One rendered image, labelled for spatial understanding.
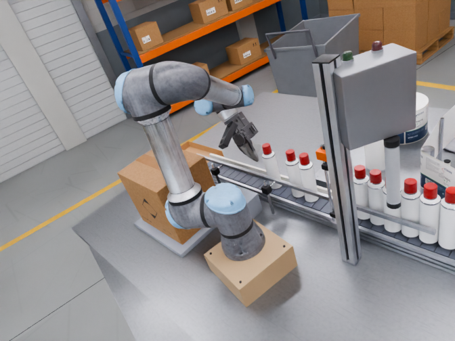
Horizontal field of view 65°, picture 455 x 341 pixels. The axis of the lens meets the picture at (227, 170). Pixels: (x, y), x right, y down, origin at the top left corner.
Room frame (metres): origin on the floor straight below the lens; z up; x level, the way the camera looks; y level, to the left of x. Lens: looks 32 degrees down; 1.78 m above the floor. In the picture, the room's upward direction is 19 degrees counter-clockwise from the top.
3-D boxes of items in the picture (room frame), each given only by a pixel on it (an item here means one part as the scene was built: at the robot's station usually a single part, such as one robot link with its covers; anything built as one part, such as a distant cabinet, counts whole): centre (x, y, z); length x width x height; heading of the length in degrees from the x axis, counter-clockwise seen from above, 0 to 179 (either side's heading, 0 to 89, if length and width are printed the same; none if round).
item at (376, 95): (0.74, -0.37, 1.38); 0.17 x 0.10 x 0.19; 90
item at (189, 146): (1.70, 0.18, 0.85); 0.30 x 0.26 x 0.04; 35
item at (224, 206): (0.90, 0.04, 1.08); 0.13 x 0.12 x 0.14; 63
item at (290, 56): (3.42, -1.19, 0.48); 0.89 x 0.63 x 0.96; 133
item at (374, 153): (1.10, -0.57, 1.03); 0.09 x 0.09 x 0.30
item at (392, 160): (0.69, -0.39, 1.18); 0.04 x 0.04 x 0.21
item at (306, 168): (1.04, -0.27, 0.98); 0.05 x 0.05 x 0.20
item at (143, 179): (1.26, 0.25, 0.99); 0.30 x 0.24 x 0.27; 35
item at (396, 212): (0.78, -0.44, 0.98); 0.05 x 0.05 x 0.20
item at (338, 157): (0.76, -0.29, 1.16); 0.04 x 0.04 x 0.67; 35
